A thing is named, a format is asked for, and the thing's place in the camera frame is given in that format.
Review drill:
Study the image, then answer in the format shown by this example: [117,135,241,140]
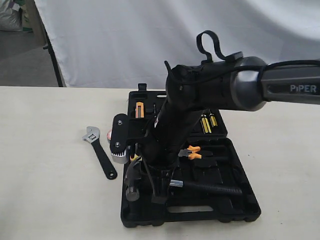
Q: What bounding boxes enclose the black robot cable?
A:
[163,30,320,87]

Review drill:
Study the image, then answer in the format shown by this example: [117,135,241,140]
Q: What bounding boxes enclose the yellow measuring tape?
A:
[130,154,141,162]

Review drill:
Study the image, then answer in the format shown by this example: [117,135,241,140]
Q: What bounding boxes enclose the white woven sack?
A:
[0,0,22,32]

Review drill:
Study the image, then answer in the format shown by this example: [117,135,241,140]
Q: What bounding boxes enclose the electrical tape roll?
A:
[106,129,112,144]

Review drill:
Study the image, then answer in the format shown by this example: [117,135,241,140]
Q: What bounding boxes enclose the orange handled pliers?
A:
[178,145,202,160]

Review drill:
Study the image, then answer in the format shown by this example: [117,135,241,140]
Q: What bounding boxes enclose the beige corrugated partition panel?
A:
[25,0,47,47]

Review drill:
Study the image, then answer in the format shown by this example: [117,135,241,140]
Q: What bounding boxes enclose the black backdrop stand pole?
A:
[43,27,64,88]

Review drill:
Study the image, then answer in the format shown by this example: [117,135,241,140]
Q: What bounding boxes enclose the green printed bag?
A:
[20,4,33,33]

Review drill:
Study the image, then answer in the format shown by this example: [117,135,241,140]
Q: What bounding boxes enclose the orange utility knife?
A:
[135,101,145,119]

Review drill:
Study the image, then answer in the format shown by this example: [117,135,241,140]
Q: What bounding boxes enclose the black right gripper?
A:
[140,97,200,205]

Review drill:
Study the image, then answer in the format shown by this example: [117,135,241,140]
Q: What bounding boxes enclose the long yellow black screwdriver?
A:
[200,114,212,134]

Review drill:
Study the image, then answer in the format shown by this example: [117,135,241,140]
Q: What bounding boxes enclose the black plastic tool case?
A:
[120,83,261,228]

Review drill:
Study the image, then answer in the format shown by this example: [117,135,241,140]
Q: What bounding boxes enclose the short yellow black screwdriver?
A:
[209,113,218,127]

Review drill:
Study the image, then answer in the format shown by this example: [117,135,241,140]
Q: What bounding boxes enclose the steel claw hammer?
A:
[123,160,243,202]

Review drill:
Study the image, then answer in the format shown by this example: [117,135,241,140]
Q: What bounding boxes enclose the black handled adjustable wrench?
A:
[82,126,118,180]

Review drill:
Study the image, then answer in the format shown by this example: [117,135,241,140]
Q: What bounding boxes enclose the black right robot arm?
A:
[140,56,320,173]

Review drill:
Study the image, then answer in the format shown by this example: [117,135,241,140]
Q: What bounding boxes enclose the white backdrop cloth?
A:
[35,0,320,89]

